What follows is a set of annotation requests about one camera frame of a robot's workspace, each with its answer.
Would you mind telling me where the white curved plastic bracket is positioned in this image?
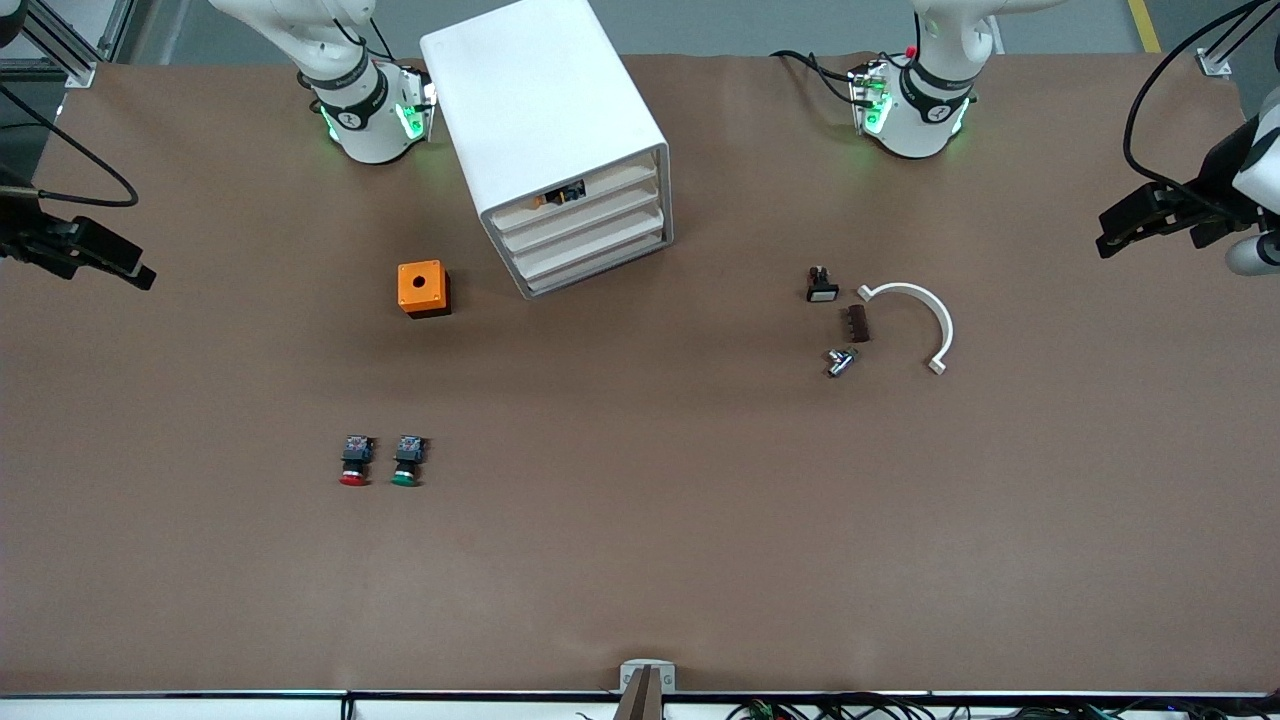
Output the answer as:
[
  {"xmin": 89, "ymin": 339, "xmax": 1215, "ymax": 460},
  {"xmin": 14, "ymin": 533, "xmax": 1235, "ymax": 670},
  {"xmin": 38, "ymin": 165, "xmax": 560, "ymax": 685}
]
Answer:
[{"xmin": 857, "ymin": 282, "xmax": 955, "ymax": 376}]

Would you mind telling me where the aluminium frame profile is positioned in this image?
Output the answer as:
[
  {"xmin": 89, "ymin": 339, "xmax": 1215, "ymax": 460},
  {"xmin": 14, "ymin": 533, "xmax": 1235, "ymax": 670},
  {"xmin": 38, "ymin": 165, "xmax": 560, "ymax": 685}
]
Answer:
[
  {"xmin": 0, "ymin": 0, "xmax": 136, "ymax": 89},
  {"xmin": 1195, "ymin": 0, "xmax": 1280, "ymax": 78}
]

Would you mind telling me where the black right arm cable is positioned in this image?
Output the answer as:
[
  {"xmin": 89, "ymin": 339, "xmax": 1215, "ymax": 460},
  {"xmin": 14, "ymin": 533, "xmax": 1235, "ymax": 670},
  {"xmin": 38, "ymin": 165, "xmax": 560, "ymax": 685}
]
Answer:
[{"xmin": 0, "ymin": 83, "xmax": 140, "ymax": 209}]

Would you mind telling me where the green mushroom push button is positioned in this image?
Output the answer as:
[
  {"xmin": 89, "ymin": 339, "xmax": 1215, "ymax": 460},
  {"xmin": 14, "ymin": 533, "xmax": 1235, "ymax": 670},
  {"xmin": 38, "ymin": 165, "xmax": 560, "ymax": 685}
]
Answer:
[{"xmin": 390, "ymin": 434, "xmax": 429, "ymax": 489}]

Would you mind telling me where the white drawer cabinet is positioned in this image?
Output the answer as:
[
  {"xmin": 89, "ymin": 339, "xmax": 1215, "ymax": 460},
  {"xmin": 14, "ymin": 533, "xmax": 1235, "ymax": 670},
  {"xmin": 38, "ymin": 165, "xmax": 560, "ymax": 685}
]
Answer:
[{"xmin": 420, "ymin": 0, "xmax": 674, "ymax": 300}]

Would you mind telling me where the red mushroom push button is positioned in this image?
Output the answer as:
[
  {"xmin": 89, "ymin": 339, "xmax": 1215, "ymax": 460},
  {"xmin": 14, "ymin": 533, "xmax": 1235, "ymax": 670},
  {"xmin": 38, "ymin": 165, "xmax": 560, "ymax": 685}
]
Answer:
[{"xmin": 338, "ymin": 434, "xmax": 376, "ymax": 489}]

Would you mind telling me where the white table edge rail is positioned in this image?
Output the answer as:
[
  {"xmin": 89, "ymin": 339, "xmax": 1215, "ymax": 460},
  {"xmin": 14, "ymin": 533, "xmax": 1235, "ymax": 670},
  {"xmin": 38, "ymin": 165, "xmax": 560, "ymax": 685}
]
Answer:
[{"xmin": 0, "ymin": 690, "xmax": 1280, "ymax": 720}]

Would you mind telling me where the brown table mat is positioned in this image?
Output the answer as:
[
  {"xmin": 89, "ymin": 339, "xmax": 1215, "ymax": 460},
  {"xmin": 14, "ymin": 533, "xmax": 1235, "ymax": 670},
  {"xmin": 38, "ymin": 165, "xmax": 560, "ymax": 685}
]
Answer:
[{"xmin": 0, "ymin": 52, "xmax": 1280, "ymax": 696}]

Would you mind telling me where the black arm base cable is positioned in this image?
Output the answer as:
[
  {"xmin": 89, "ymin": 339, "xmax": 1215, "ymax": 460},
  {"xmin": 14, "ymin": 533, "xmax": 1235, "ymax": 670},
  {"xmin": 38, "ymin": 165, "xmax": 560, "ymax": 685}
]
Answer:
[{"xmin": 770, "ymin": 48, "xmax": 863, "ymax": 106}]

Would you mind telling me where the orange button enclosure box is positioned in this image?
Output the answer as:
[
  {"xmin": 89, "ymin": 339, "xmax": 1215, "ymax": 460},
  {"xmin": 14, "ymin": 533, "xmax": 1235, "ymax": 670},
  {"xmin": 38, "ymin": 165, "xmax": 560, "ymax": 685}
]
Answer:
[{"xmin": 397, "ymin": 260, "xmax": 452, "ymax": 320}]

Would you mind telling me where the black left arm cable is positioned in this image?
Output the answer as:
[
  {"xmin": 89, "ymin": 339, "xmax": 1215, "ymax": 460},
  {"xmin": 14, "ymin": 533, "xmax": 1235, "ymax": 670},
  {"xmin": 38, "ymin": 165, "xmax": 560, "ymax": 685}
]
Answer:
[{"xmin": 1122, "ymin": 0, "xmax": 1280, "ymax": 219}]

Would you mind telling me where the white plastic drawer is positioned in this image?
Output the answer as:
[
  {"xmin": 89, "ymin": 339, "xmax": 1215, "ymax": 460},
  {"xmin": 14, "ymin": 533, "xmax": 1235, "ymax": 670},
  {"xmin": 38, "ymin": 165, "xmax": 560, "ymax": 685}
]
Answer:
[
  {"xmin": 508, "ymin": 207, "xmax": 665, "ymax": 278},
  {"xmin": 485, "ymin": 150, "xmax": 663, "ymax": 233},
  {"xmin": 498, "ymin": 183, "xmax": 663, "ymax": 256},
  {"xmin": 518, "ymin": 230, "xmax": 672, "ymax": 298}
]

